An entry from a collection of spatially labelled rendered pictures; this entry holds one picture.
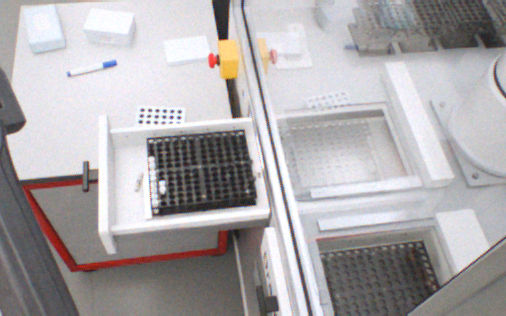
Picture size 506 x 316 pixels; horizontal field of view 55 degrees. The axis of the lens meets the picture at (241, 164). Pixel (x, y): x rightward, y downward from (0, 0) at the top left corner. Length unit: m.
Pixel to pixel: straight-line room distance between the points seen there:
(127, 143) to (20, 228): 0.73
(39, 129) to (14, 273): 0.92
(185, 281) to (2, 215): 1.48
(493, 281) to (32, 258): 0.36
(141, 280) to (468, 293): 1.64
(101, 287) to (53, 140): 0.77
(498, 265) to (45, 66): 1.33
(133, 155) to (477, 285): 0.93
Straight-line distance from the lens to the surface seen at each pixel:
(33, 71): 1.49
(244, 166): 1.06
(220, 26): 1.89
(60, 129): 1.34
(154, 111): 1.28
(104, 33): 1.48
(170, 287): 1.90
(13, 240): 0.46
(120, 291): 1.92
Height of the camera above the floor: 1.80
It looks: 58 degrees down
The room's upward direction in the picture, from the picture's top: 6 degrees clockwise
